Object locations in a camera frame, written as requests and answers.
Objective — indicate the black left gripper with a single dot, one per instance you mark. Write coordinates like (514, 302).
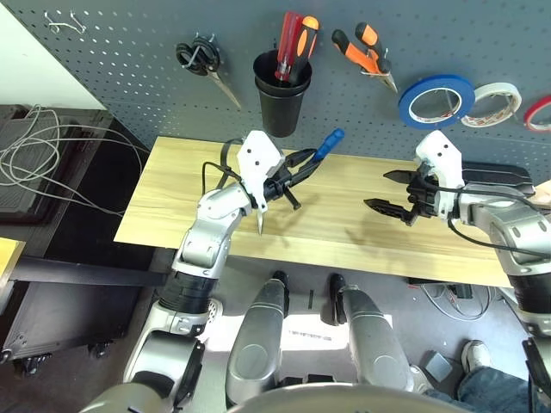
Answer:
(277, 185)

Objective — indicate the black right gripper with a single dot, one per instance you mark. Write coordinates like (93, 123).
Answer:
(424, 195)

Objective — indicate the blue tape roll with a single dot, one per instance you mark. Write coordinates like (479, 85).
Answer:
(435, 81)

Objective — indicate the orange black pliers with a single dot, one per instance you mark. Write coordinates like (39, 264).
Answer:
(359, 58)

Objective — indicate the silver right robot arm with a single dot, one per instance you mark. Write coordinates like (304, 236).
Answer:
(508, 223)

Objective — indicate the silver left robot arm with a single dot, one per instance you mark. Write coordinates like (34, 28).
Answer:
(206, 245)

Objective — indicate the grey metal pegboard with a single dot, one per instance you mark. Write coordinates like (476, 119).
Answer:
(129, 64)

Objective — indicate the black plastic cup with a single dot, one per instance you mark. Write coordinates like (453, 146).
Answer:
(280, 116)

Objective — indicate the black plastic tool case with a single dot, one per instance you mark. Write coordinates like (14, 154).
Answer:
(495, 174)

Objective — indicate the black power adapter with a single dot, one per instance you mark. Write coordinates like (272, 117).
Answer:
(464, 291)

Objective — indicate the white tape roll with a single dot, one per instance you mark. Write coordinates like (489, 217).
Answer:
(495, 88)

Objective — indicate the tan cardboard box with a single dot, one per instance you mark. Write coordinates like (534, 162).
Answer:
(543, 193)

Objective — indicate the red tape roll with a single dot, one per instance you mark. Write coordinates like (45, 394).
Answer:
(528, 118)

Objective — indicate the silver right robot leg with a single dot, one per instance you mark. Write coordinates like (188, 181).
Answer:
(374, 344)

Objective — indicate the silver robot leg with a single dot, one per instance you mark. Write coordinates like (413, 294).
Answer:
(374, 344)
(258, 344)

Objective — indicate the metal scissors hook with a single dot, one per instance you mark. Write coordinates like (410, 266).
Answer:
(191, 56)

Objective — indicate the white mesh shoe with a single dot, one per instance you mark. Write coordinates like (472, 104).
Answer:
(215, 312)

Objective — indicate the grey foot pedal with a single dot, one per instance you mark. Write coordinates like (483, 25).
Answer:
(439, 365)

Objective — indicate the white sneaker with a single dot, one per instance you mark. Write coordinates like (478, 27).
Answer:
(419, 378)
(475, 355)

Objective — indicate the silver left robot leg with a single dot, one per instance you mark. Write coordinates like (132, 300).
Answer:
(258, 344)

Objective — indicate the black glossy side table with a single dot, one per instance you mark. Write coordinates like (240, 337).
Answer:
(112, 193)

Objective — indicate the grey robot torso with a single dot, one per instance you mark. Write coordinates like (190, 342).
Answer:
(344, 400)

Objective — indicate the blue jeans leg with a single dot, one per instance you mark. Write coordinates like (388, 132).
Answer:
(486, 391)

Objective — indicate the metal double hook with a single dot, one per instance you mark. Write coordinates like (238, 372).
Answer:
(79, 28)

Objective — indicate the black ribbed case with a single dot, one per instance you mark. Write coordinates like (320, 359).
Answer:
(26, 202)

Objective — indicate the black wheeled flight case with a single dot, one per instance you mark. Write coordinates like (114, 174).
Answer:
(60, 327)

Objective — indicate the yellow wooden board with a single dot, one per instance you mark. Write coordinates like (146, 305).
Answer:
(8, 262)

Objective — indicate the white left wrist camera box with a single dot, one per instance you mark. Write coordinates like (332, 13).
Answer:
(258, 155)

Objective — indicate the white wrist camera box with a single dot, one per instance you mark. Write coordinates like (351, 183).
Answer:
(439, 155)
(258, 155)

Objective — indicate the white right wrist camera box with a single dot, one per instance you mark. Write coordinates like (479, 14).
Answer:
(439, 155)

